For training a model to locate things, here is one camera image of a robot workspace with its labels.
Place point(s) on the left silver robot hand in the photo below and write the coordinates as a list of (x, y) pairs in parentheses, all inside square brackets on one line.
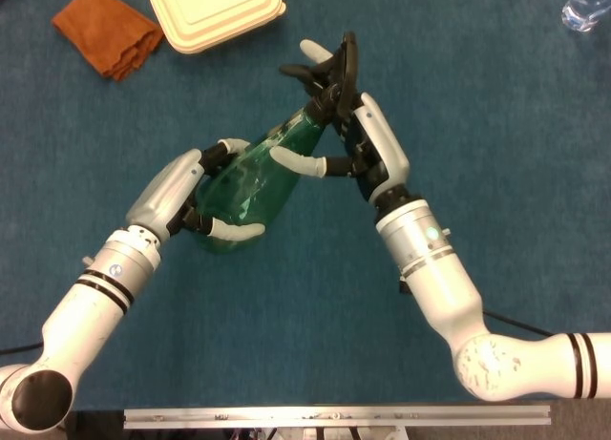
[(176, 196)]

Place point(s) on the blue-green table cloth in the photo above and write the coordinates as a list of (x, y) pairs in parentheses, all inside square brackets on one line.
[(305, 316)]

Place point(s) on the cream lidded food container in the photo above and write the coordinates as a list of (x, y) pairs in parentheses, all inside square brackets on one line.
[(215, 13)]

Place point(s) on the folded orange-brown cloth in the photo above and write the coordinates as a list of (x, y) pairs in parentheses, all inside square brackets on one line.
[(107, 32)]

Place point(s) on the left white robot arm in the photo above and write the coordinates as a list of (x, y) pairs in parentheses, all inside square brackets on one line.
[(67, 316)]

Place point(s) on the clear plastic water bottle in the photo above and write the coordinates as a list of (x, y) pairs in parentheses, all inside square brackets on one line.
[(584, 8)]

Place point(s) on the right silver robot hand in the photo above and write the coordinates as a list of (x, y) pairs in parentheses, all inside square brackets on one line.
[(367, 139)]

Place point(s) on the green plastic spray bottle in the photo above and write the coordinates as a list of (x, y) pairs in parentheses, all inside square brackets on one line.
[(258, 182)]

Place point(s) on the aluminium profile rail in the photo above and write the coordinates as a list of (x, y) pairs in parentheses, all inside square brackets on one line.
[(336, 417)]

